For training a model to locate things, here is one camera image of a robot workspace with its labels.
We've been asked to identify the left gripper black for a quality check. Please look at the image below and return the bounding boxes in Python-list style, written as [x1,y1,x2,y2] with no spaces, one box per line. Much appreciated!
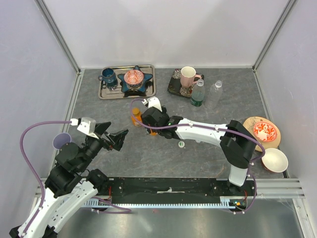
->
[78,121,129,171]

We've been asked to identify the white green bottle cap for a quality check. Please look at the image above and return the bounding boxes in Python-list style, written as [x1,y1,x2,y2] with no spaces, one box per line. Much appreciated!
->
[178,141,185,148]

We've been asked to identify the water bottle green label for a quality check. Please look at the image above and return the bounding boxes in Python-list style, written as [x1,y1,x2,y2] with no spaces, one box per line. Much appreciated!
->
[191,79,205,107]

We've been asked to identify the clear plastic bottle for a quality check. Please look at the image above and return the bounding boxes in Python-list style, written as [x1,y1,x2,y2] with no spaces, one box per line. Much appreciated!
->
[206,80,223,109]

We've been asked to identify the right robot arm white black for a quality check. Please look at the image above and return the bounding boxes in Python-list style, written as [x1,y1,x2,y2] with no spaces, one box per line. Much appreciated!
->
[141,107,256,195]

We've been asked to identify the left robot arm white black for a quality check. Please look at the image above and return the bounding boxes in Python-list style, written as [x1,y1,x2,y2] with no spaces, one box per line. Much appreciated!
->
[9,117,128,238]

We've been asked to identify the black floral square plate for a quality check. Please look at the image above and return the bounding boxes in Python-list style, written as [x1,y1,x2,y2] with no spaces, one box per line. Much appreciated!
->
[167,69,204,98]

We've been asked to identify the metal tray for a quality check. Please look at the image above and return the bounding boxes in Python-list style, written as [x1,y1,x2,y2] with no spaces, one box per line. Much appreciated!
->
[98,65,157,100]

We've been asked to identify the purple cup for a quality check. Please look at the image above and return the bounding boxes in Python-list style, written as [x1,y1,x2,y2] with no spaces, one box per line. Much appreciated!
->
[53,132,72,150]

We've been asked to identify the pink mug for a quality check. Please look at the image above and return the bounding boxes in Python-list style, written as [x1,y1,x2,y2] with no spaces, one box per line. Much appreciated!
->
[180,66,202,88]

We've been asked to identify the blue mug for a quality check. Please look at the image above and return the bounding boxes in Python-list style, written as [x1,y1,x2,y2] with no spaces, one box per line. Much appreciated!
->
[98,68,116,84]

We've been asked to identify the red white patterned bowl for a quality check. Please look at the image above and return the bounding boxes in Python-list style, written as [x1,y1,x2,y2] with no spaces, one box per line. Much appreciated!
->
[253,121,277,142]

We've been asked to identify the beige plate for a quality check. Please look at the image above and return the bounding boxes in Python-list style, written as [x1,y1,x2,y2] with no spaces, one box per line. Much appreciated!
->
[243,117,281,149]

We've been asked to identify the white bowl red rim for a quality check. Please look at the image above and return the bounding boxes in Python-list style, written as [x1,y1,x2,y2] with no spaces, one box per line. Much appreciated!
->
[262,148,289,173]

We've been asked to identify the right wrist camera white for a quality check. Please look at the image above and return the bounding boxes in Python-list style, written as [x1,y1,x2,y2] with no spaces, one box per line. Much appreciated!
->
[142,97,162,112]

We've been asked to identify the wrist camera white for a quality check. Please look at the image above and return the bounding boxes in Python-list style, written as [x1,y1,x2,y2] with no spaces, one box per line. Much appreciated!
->
[70,117,98,139]
[142,97,162,112]

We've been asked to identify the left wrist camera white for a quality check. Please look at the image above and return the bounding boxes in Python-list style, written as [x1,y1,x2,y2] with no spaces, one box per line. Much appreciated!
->
[70,117,98,139]

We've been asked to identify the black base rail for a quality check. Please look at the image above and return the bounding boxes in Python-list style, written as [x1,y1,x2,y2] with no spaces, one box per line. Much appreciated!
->
[85,169,257,205]

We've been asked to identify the slotted cable duct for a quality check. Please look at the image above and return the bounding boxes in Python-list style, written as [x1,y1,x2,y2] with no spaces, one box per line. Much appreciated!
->
[81,197,257,210]

